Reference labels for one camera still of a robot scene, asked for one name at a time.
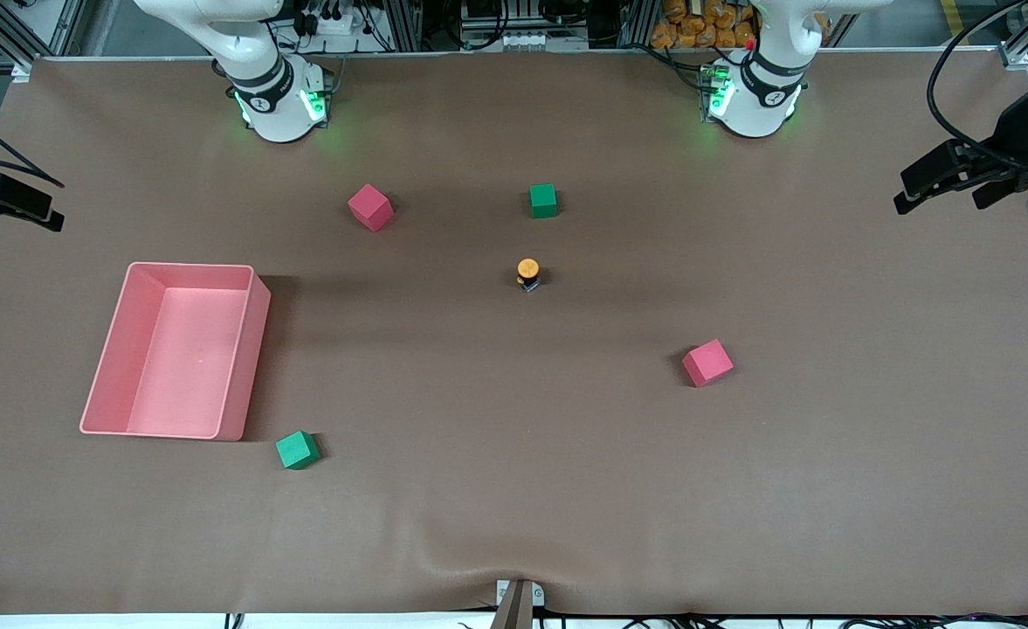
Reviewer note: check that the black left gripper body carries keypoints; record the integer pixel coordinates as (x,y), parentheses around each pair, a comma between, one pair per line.
(1013,140)

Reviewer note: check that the orange capped black push button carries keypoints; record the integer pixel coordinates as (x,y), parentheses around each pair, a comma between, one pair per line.
(528,267)

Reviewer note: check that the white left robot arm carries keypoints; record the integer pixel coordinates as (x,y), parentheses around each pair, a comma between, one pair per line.
(762,105)

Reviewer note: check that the pink plastic bin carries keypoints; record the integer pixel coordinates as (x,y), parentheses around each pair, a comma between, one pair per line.
(173,376)

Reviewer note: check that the orange packaged items heap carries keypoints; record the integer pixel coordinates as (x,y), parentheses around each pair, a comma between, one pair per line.
(697,26)

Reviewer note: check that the pink foam cube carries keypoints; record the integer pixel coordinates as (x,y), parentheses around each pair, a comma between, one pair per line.
(707,362)
(370,207)

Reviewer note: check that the white power strip with plugs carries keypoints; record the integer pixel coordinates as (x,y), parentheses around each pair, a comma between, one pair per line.
(339,22)

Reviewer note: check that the green foam cube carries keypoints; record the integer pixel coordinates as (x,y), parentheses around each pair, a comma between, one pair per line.
(543,199)
(297,450)

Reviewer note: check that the white connector strip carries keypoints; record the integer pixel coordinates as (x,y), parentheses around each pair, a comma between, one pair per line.
(522,41)

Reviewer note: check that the brown table mat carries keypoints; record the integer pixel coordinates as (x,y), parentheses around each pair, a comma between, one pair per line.
(514,489)

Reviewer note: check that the aluminium frame post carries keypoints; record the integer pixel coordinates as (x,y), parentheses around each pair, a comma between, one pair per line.
(404,26)
(640,22)

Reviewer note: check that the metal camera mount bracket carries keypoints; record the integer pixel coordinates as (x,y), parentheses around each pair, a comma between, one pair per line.
(518,603)

